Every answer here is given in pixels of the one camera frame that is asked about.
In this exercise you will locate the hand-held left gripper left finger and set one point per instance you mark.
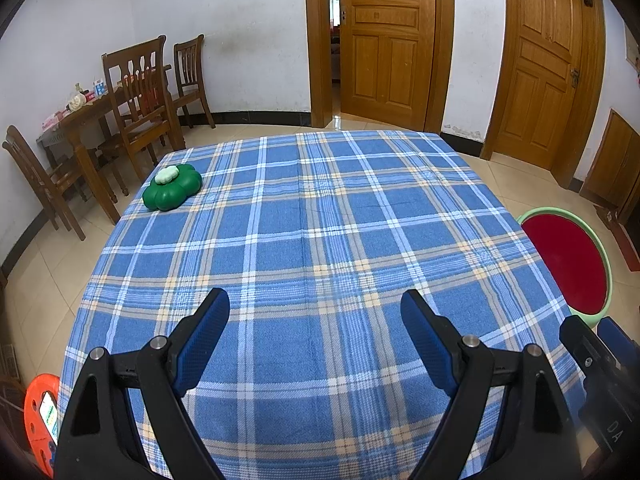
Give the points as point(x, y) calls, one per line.
point(200, 345)

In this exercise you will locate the blue and white box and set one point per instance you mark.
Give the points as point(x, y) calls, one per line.
point(100, 87)

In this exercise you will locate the low wooden cabinet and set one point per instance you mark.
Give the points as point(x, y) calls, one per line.
point(612, 160)

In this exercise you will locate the wooden chair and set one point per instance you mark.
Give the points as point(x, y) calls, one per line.
point(132, 70)
point(187, 60)
point(30, 160)

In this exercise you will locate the blue plaid tablecloth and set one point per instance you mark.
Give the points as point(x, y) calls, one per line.
point(320, 235)

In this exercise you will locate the green flower-shaped container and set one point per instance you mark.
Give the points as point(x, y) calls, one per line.
point(170, 195)

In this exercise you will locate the wooden panel door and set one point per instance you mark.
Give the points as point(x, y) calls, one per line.
point(385, 60)

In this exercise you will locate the red box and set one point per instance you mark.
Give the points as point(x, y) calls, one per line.
point(88, 96)

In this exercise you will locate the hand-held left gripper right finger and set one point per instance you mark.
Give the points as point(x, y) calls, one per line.
point(430, 345)

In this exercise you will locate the wooden dining table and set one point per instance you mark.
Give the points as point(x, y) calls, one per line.
point(85, 110)

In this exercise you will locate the red bucket with green rim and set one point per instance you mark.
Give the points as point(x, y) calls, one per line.
point(565, 265)

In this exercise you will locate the pink pack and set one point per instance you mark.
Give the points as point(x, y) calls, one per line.
point(52, 122)

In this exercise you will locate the smartphone with lit screen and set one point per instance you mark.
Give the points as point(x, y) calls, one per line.
point(49, 412)

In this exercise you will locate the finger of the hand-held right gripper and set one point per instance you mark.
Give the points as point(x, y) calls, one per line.
point(620, 342)
point(587, 355)

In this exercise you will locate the cream figurine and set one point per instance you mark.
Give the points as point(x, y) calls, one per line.
point(76, 102)

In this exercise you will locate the wooden door frame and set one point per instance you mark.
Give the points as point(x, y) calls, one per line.
point(317, 60)
point(592, 110)

